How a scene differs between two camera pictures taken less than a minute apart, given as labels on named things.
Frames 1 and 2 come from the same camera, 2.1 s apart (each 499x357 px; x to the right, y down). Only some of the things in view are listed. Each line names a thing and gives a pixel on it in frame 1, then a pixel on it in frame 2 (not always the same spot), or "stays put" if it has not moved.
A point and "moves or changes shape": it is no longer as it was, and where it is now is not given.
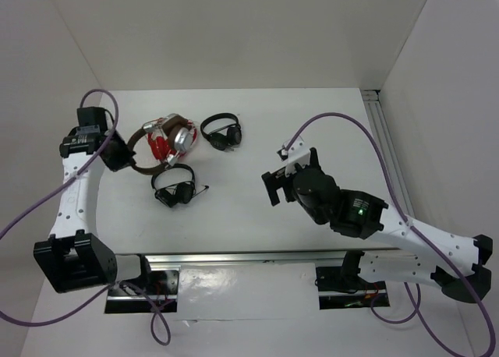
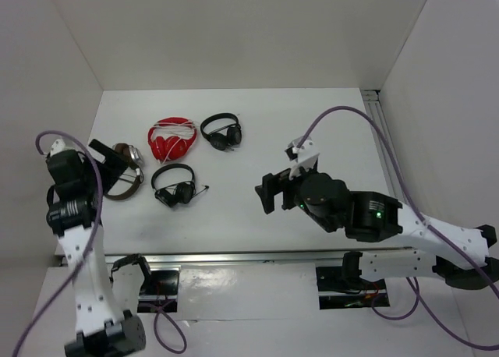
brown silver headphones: (181, 135) moves or changes shape
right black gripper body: (290, 193) stays put
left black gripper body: (120, 154) → (111, 168)
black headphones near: (182, 192) stays put
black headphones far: (226, 137) stays put
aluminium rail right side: (376, 107) stays put
